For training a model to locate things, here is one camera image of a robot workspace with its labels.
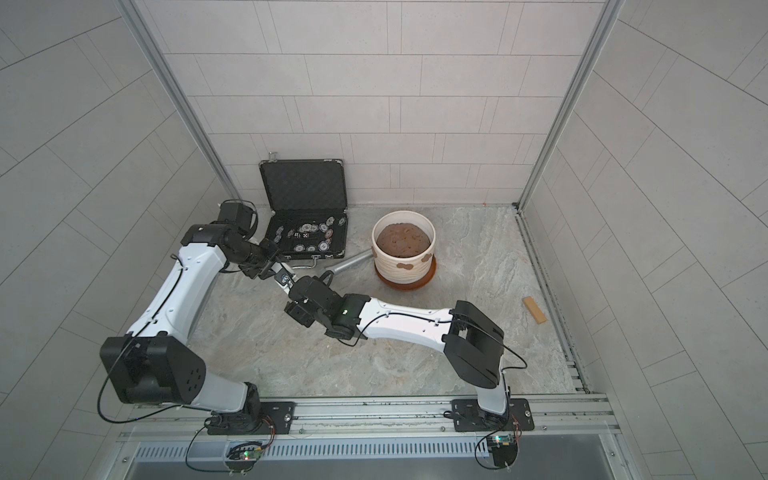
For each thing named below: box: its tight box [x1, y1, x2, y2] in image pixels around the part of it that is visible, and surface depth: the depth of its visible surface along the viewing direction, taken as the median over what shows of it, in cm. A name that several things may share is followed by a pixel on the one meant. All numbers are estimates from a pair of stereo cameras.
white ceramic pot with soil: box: [371, 210, 436, 284], surface depth 95 cm
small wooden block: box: [524, 296, 547, 324], surface depth 91 cm
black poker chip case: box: [259, 159, 348, 260], surface depth 107 cm
